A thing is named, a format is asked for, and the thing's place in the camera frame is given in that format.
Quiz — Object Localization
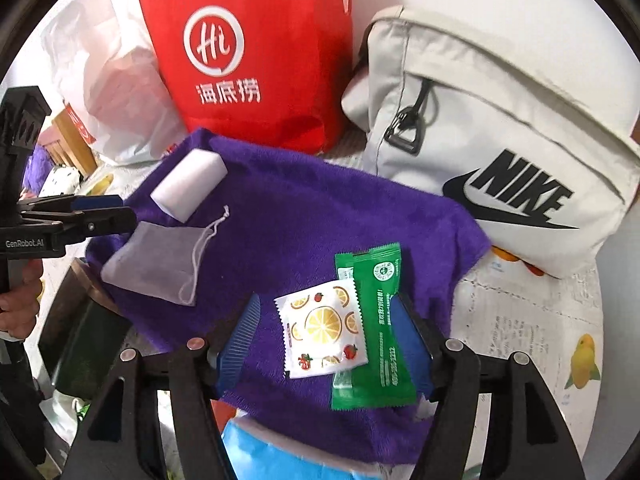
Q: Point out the wooden bed headboard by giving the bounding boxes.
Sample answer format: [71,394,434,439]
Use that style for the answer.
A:
[38,110,98,178]

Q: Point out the blue tissue pack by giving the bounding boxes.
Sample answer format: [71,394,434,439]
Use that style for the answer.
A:
[222,416,414,480]

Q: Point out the purple towel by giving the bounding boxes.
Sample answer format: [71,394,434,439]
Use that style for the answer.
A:
[110,129,490,465]

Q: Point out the grey Nike pouch bag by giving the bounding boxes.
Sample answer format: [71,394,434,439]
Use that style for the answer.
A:
[342,6,639,278]

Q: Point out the orange print sachet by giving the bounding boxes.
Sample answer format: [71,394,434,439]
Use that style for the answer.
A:
[274,278,369,379]

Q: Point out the white Miniso plastic bag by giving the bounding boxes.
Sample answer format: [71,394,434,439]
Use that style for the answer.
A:
[42,0,188,166]

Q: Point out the red Hi paper bag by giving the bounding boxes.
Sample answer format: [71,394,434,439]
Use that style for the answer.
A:
[139,0,352,155]

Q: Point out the purple plush toy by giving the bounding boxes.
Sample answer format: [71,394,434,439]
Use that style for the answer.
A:
[22,144,54,195]

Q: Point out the green wet wipe sachet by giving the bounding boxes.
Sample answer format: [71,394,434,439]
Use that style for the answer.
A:
[331,243,418,411]

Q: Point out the person's left hand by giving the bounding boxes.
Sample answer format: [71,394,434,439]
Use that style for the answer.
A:
[0,259,43,340]

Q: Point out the fruit print tablecloth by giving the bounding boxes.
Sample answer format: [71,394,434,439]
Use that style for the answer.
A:
[29,138,609,480]

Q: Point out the white sponge block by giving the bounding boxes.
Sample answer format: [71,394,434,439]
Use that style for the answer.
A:
[150,148,228,223]

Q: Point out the dark green tea tin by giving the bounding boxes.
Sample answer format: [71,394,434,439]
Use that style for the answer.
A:
[38,258,165,401]

